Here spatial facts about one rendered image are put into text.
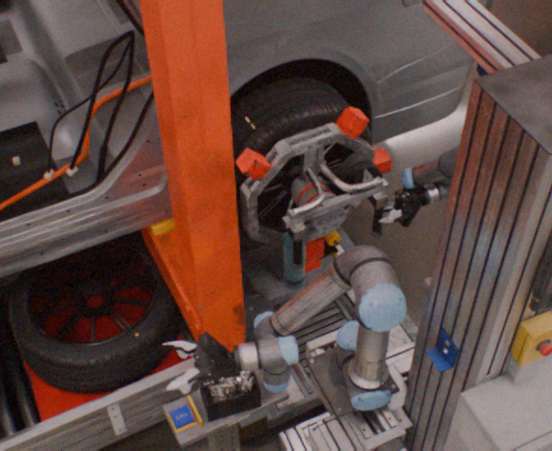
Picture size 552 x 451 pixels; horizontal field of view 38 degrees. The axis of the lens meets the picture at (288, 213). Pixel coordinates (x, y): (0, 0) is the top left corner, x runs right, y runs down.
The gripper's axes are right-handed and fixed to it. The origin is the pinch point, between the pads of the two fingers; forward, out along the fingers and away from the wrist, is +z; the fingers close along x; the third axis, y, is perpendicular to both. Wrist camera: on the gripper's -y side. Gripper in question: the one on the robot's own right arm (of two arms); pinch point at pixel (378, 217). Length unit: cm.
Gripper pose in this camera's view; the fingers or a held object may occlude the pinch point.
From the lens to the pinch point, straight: 298.2
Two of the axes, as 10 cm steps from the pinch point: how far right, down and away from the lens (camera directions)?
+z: -8.9, 3.4, -3.2
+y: 0.0, -6.8, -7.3
